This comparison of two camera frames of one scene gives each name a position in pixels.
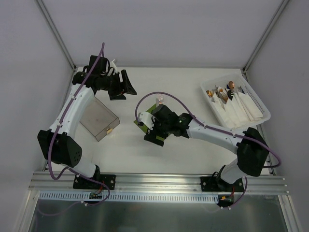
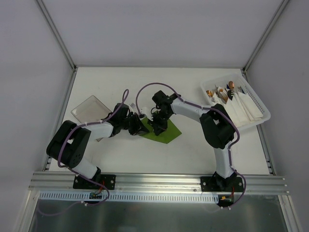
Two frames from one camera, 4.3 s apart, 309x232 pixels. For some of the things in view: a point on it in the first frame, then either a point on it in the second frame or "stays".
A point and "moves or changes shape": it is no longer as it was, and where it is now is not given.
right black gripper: (157, 130) to (159, 123)
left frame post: (54, 31) stays
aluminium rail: (49, 182) stays
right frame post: (284, 3) stays
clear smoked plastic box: (97, 118) stays
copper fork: (223, 95) stays
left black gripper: (119, 85) to (134, 123)
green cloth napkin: (141, 125) moves or changes shape
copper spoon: (231, 85) stays
